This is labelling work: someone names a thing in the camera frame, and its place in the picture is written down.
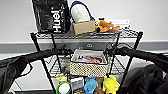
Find black office chair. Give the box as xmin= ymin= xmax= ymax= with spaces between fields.
xmin=126 ymin=62 xmax=168 ymax=94

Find black Huel bag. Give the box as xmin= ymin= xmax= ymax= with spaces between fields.
xmin=31 ymin=0 xmax=72 ymax=35

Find black wire shelf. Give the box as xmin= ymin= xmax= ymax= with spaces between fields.
xmin=29 ymin=27 xmax=145 ymax=94

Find blue plush toy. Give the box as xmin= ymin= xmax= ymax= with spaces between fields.
xmin=84 ymin=76 xmax=100 ymax=94

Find brown plush toy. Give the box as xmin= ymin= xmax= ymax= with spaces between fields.
xmin=94 ymin=86 xmax=105 ymax=94

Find yellow plush toy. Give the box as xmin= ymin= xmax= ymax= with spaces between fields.
xmin=101 ymin=75 xmax=121 ymax=94

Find flat white box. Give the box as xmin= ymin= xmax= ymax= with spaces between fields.
xmin=111 ymin=18 xmax=131 ymax=30

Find pale yellow toy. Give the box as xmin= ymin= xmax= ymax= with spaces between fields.
xmin=55 ymin=73 xmax=70 ymax=83

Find green and white bowl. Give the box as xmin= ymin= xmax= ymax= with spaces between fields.
xmin=55 ymin=81 xmax=72 ymax=94

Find orange plush toy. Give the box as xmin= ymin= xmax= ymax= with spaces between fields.
xmin=94 ymin=17 xmax=122 ymax=34

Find brown cardboard box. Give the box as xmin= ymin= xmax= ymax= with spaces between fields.
xmin=72 ymin=20 xmax=97 ymax=36

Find grey and white boxed item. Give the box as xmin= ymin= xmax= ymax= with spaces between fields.
xmin=70 ymin=77 xmax=86 ymax=94

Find small grey wall socket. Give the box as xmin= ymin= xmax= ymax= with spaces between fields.
xmin=86 ymin=43 xmax=93 ymax=49

